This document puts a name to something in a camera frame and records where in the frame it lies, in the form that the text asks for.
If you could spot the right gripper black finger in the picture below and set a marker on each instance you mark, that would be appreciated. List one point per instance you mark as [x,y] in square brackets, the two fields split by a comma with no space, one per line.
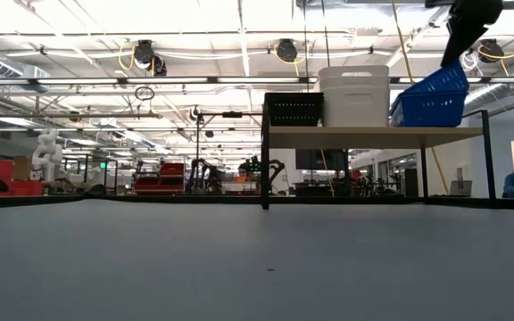
[462,40]

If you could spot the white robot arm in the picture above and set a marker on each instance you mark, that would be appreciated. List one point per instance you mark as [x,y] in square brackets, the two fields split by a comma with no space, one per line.
[47,151]

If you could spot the wooden shelf with black legs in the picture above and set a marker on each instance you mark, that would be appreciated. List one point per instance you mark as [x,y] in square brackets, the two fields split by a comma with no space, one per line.
[373,137]

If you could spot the white plastic basket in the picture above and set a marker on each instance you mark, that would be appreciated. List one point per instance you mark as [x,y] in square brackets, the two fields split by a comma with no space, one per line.
[355,109]

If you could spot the black aluminium table frame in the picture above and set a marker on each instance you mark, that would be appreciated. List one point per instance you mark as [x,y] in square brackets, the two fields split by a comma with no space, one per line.
[105,200]

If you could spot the blue plastic basket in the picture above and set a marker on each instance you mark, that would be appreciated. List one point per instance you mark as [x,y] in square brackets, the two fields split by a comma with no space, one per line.
[431,113]
[444,82]

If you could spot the grey desktop device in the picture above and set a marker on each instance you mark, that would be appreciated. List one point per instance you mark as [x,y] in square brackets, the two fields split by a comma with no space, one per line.
[460,187]

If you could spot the blue-grey table mat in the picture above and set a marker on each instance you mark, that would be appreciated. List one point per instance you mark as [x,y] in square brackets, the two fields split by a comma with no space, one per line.
[239,267]

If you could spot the cardboard box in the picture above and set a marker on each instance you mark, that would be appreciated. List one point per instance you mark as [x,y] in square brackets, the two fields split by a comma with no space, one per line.
[22,168]

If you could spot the red stacked crates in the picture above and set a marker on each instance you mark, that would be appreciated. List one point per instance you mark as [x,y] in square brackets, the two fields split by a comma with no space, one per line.
[172,169]

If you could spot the dark wall screen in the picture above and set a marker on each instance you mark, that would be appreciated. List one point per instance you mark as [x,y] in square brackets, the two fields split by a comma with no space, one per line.
[319,159]

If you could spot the black background robot arms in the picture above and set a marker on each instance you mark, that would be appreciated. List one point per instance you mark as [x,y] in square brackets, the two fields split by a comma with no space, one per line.
[203,176]

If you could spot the black perforated plastic basket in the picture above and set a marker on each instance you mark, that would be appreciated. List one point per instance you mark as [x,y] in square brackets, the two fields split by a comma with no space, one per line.
[293,109]

